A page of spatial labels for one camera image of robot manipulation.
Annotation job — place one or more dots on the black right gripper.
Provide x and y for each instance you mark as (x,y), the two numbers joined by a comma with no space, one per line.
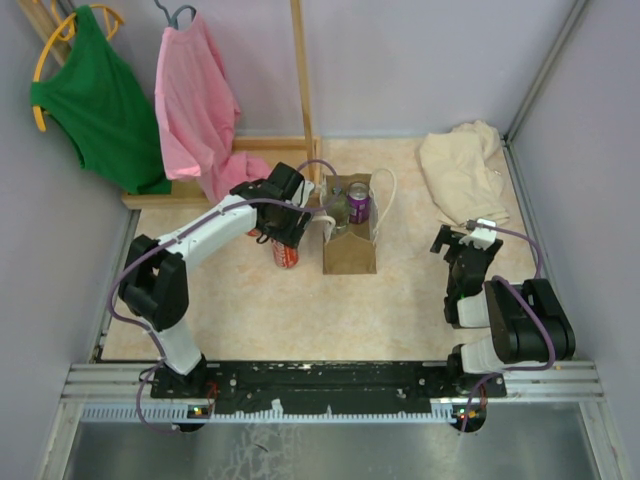
(446,236)

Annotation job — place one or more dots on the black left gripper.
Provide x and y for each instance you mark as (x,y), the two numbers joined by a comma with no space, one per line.
(292,235)

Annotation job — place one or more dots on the green cap glass bottle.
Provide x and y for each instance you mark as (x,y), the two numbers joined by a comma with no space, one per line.
(340,211)

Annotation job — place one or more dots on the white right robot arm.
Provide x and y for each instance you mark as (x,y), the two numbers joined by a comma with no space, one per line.
(528,327)

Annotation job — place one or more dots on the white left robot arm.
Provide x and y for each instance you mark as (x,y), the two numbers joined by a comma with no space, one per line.
(155,280)

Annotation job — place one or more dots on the burlap canvas tote bag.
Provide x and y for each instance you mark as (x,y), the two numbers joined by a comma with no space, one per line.
(354,251)

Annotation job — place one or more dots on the cream folded cloth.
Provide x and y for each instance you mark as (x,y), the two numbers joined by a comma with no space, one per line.
(461,183)

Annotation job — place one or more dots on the wooden clothes rack base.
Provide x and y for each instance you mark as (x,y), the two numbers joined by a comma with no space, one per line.
(294,150)

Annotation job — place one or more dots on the purple Fanta can far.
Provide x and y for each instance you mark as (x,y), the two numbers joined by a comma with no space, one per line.
(359,198)

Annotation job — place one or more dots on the pink t-shirt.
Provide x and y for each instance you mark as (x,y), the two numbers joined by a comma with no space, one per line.
(197,112)

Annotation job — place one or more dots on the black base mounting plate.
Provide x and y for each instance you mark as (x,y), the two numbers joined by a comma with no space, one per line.
(367,387)

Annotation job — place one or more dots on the green tank top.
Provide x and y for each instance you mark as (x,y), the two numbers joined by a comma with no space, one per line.
(95,98)

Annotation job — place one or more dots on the grey clothes hanger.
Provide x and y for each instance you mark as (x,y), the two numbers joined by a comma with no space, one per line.
(172,18)

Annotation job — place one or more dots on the yellow clothes hanger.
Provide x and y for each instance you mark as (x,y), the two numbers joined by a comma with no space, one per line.
(63,33)

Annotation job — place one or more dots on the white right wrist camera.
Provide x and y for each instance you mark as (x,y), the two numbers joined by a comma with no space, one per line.
(481,234)

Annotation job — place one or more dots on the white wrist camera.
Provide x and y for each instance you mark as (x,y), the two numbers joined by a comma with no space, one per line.
(303,193)
(481,234)

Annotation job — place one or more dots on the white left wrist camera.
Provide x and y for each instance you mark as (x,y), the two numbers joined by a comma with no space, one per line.
(303,193)

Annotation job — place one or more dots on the aluminium frame rail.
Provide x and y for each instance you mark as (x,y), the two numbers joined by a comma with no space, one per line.
(121,392)

